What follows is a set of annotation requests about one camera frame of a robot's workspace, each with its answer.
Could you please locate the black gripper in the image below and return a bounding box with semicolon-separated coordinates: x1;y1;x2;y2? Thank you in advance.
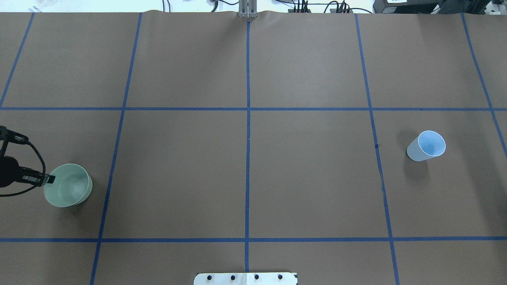
0;156;55;188

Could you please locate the pale green bowl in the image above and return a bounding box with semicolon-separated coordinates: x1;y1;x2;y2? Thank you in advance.
44;163;93;207

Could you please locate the light blue plastic cup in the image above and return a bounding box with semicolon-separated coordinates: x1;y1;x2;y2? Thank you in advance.
406;130;446;162

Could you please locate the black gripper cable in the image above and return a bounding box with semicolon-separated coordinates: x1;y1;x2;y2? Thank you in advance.
0;126;47;197

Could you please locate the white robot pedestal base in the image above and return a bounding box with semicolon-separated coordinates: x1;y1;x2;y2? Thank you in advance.
193;272;298;285

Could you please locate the aluminium frame post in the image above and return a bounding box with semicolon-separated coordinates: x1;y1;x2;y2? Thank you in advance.
238;0;258;19

